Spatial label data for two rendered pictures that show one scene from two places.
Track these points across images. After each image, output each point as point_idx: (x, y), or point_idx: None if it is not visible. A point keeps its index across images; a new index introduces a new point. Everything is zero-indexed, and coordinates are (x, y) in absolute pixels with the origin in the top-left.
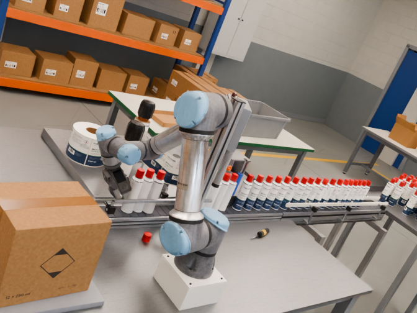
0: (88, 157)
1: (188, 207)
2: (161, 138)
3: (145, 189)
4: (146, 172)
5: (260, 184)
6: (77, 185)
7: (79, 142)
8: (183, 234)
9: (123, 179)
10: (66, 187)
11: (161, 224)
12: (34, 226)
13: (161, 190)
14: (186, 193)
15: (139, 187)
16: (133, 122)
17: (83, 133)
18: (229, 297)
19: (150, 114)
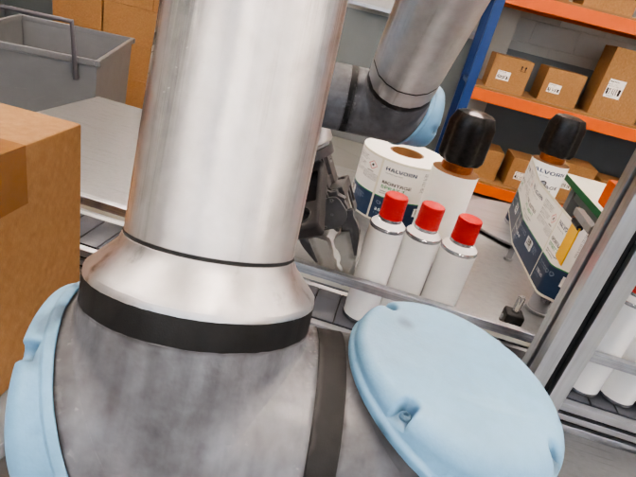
0: (375, 200)
1: (138, 199)
2: (386, 24)
3: (407, 260)
4: (418, 212)
5: None
6: (47, 125)
7: (363, 166)
8: (24, 375)
9: (309, 196)
10: (2, 116)
11: None
12: None
13: (525, 311)
14: (146, 98)
15: (382, 246)
16: (463, 109)
17: (375, 148)
18: None
19: (567, 145)
